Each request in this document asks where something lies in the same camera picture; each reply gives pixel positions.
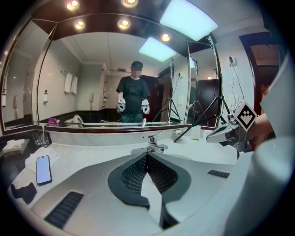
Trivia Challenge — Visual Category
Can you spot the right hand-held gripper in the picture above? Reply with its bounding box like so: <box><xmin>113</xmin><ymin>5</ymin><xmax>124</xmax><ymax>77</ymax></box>
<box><xmin>206</xmin><ymin>100</ymin><xmax>259</xmax><ymax>153</ymax></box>

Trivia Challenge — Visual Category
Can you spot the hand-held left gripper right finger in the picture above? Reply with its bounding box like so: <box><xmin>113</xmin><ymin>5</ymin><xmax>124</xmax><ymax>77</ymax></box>
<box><xmin>147</xmin><ymin>152</ymin><xmax>235</xmax><ymax>223</ymax></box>

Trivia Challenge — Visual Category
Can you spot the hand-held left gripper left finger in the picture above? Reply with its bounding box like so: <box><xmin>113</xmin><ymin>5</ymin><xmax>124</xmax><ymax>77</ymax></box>
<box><xmin>31</xmin><ymin>152</ymin><xmax>150</xmax><ymax>230</ymax></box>

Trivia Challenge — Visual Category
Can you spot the chrome faucet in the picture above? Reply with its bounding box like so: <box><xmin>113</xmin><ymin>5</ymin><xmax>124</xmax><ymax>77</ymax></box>
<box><xmin>130</xmin><ymin>130</ymin><xmax>169</xmax><ymax>155</ymax></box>

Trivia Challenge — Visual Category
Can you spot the person's right forearm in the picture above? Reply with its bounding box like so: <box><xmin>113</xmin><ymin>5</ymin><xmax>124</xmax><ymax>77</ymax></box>
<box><xmin>248</xmin><ymin>114</ymin><xmax>276</xmax><ymax>150</ymax></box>

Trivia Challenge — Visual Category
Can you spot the white sink basin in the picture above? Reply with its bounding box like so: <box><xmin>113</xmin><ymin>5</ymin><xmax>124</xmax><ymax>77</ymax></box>
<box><xmin>141</xmin><ymin>172</ymin><xmax>163</xmax><ymax>199</ymax></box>

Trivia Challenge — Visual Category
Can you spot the small packet with green label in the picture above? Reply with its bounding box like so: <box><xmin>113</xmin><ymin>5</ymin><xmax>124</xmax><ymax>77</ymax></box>
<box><xmin>190</xmin><ymin>126</ymin><xmax>201</xmax><ymax>141</ymax></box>

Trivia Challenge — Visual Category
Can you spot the angled side mirror panel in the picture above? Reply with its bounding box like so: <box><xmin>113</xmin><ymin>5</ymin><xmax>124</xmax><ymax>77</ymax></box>
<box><xmin>185</xmin><ymin>41</ymin><xmax>222</xmax><ymax>129</ymax></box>
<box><xmin>0</xmin><ymin>18</ymin><xmax>58</xmax><ymax>131</ymax></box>

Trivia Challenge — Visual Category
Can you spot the black light tripod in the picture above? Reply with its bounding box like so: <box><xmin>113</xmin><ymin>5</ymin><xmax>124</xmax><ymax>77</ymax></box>
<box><xmin>173</xmin><ymin>34</ymin><xmax>233</xmax><ymax>143</ymax></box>

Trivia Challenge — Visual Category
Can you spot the dark smartphone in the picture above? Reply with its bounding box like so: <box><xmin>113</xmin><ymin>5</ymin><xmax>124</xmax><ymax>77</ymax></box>
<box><xmin>36</xmin><ymin>155</ymin><xmax>53</xmax><ymax>186</ymax></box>

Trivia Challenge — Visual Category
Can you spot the white folded hand towel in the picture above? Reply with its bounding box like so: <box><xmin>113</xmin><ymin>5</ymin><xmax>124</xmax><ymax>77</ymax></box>
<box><xmin>24</xmin><ymin>146</ymin><xmax>59</xmax><ymax>173</ymax></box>

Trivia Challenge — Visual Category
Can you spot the black folded phone holder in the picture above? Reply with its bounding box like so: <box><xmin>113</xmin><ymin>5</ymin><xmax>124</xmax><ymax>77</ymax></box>
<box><xmin>10</xmin><ymin>182</ymin><xmax>37</xmax><ymax>205</ymax></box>

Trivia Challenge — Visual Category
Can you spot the white amenity tray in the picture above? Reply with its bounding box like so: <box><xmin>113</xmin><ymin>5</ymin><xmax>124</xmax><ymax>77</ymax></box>
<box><xmin>0</xmin><ymin>138</ymin><xmax>30</xmax><ymax>155</ymax></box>

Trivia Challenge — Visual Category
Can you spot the white rectangular light panel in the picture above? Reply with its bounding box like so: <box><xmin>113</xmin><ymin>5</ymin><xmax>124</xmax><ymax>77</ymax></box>
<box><xmin>159</xmin><ymin>0</ymin><xmax>218</xmax><ymax>41</ymax></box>

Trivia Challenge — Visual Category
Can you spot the round ceiling spotlight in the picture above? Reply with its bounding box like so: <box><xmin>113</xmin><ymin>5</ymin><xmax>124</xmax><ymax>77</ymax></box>
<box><xmin>121</xmin><ymin>0</ymin><xmax>139</xmax><ymax>9</ymax></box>
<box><xmin>65</xmin><ymin>0</ymin><xmax>80</xmax><ymax>11</ymax></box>

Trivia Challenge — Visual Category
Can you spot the white wall socket panel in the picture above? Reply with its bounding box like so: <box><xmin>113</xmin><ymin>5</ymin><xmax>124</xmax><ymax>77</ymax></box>
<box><xmin>228</xmin><ymin>94</ymin><xmax>238</xmax><ymax>113</ymax></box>

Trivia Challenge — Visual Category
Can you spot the large wall mirror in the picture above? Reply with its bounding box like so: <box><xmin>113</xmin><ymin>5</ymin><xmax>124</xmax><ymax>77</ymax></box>
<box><xmin>36</xmin><ymin>32</ymin><xmax>192</xmax><ymax>126</ymax></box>

